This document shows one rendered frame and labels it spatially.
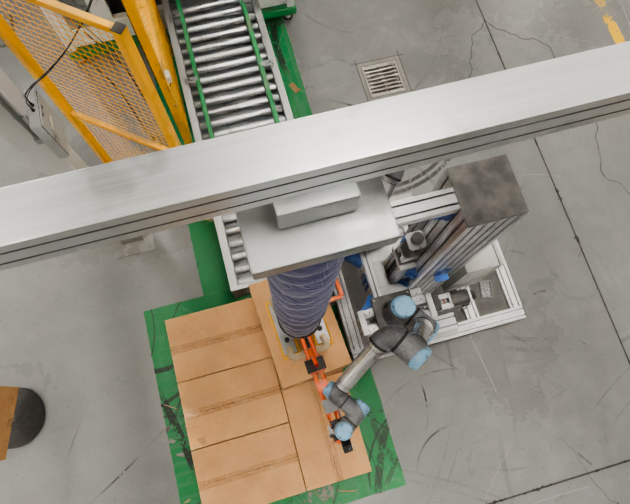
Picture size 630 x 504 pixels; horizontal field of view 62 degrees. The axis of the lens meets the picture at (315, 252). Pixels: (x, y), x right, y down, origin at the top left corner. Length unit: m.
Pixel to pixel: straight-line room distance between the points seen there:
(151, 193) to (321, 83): 3.82
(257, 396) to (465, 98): 2.61
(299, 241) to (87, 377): 3.24
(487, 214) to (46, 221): 1.55
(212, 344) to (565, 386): 2.53
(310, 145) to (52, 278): 3.60
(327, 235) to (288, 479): 2.45
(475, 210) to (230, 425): 2.00
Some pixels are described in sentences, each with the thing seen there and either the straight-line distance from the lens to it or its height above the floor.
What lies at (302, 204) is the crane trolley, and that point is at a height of 2.96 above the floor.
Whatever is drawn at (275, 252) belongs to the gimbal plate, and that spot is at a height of 2.88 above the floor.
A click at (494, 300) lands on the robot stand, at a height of 0.21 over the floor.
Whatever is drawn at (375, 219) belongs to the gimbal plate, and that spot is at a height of 2.87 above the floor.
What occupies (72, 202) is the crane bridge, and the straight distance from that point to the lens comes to 0.91.
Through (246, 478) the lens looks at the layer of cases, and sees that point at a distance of 3.33.
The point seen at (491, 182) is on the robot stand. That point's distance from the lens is 2.10.
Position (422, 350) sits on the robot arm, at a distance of 2.28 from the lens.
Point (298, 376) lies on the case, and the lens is 2.89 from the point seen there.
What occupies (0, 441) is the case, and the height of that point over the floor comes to 0.71.
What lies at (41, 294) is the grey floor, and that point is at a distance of 4.34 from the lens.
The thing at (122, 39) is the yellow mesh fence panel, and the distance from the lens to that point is 2.34.
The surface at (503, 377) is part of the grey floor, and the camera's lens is 4.11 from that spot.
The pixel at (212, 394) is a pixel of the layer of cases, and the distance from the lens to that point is 3.33.
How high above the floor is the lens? 3.83
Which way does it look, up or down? 74 degrees down
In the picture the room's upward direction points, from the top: 6 degrees clockwise
